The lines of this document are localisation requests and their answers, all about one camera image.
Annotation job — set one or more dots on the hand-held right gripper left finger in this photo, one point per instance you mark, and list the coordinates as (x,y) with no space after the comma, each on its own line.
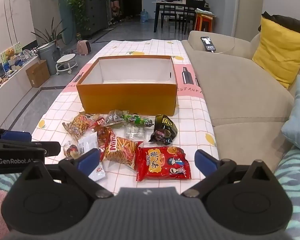
(90,158)

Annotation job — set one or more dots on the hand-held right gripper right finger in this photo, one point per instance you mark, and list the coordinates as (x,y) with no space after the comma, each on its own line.
(205,160)

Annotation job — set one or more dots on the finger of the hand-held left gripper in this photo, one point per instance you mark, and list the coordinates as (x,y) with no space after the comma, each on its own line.
(17,136)
(50,147)

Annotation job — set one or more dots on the small white sachet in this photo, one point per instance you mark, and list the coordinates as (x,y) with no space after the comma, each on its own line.
(98,171)

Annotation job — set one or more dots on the white snack packet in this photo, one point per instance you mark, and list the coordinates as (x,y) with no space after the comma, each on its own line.
(88,142)

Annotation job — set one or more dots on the round dark snack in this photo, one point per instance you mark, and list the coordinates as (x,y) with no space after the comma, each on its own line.
(70,150)

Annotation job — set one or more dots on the brown spicy meat packet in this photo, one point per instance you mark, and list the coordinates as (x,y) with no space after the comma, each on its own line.
(103,136)

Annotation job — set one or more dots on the striped shrimp stick packet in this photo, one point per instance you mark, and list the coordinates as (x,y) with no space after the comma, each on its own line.
(122,150)

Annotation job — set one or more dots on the clear peanut packet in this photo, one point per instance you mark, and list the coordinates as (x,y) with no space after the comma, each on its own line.
(77,126)

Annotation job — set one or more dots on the large red snack packet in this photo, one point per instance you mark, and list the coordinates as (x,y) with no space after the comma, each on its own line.
(162,165)

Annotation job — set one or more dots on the clear packet white label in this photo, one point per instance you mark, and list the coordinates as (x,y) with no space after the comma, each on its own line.
(115,118)

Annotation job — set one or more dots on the black egg snack packet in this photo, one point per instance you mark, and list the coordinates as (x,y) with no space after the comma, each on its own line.
(165,127)

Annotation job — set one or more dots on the transparent plastic packet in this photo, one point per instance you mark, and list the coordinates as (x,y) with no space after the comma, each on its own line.
(135,132)

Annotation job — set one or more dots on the green sausage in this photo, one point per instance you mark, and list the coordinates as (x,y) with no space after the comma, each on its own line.
(137,120)

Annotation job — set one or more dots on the orange cardboard box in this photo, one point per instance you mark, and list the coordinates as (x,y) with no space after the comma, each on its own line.
(127,97)

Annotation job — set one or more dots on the low white console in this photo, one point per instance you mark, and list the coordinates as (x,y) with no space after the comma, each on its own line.
(5,95)

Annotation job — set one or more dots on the brown cardboard carton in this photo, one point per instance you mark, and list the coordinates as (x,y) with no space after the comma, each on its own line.
(37,73)

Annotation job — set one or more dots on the beige sofa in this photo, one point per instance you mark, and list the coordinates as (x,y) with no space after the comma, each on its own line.
(240,92)

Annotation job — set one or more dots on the brown teddy bear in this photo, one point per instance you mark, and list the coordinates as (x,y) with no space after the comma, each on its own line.
(10,54)

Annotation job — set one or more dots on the grey plant pot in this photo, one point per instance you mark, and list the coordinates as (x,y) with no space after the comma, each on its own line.
(46,57)

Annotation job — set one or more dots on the white round rolling stool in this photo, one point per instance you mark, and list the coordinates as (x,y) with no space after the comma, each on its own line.
(66,61)

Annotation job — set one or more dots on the green picture card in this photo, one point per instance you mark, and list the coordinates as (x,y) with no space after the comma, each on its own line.
(17,47)

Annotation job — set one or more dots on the teal striped blanket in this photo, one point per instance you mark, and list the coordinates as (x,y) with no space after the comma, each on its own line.
(295,180)

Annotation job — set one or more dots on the light blue cushion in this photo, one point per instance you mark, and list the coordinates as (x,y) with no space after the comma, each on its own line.
(298,120)

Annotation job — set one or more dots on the pink space heater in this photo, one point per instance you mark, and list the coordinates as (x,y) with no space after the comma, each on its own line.
(83,47)

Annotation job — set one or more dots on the long-leaf potted plant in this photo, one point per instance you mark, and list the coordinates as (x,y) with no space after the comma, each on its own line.
(50,33)

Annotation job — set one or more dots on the black smartphone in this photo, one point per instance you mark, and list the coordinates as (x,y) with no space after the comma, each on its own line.
(208,44)

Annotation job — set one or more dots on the yellow cushion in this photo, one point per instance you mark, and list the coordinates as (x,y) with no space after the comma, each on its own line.
(280,52)

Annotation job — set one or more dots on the orange stool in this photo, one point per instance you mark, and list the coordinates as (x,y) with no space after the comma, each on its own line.
(203,22)

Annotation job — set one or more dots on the grey drawer cabinet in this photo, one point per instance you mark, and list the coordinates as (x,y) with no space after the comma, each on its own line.
(97,15)

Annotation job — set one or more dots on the trailing green plant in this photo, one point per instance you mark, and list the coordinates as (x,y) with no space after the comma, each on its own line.
(77,7)

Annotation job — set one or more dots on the folded green cloth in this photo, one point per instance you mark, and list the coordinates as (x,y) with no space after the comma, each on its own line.
(205,12)

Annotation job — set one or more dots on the dark dining chair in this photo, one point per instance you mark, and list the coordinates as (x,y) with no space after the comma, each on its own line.
(170,15)
(192,12)

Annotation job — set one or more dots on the blue water jug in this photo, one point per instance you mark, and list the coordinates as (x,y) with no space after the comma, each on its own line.
(144,16)

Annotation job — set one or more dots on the dining table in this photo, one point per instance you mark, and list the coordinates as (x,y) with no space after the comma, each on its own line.
(170,3)

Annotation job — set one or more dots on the dark brown cushion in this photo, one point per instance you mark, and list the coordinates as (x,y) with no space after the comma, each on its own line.
(287,21)

